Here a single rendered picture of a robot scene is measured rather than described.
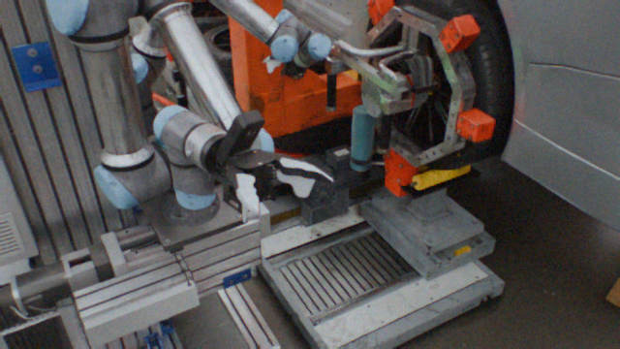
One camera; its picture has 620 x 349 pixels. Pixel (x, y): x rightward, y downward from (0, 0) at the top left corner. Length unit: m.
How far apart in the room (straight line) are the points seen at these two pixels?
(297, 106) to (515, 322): 1.24
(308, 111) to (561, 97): 1.09
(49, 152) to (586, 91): 1.36
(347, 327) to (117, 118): 1.26
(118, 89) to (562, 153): 1.20
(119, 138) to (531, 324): 1.76
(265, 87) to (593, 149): 1.20
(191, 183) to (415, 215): 1.51
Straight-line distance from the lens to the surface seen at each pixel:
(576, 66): 1.61
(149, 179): 1.28
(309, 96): 2.32
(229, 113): 1.09
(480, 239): 2.43
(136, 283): 1.41
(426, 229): 2.34
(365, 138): 2.10
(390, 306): 2.20
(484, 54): 1.81
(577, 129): 1.65
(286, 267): 2.37
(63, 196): 1.51
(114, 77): 1.16
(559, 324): 2.44
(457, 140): 1.89
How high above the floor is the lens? 1.71
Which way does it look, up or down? 35 degrees down
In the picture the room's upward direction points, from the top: straight up
